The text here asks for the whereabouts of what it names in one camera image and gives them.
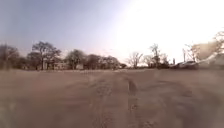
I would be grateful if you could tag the brown dirt ground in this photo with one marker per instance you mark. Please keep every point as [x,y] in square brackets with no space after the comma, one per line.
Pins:
[100,100]

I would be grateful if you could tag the row of bare trees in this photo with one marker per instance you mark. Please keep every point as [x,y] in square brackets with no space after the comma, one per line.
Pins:
[150,58]

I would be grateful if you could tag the low pale building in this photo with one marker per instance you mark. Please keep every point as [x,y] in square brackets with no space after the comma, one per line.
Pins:
[61,66]

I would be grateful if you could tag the vehicle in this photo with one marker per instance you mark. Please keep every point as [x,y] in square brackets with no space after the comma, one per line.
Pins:
[183,64]

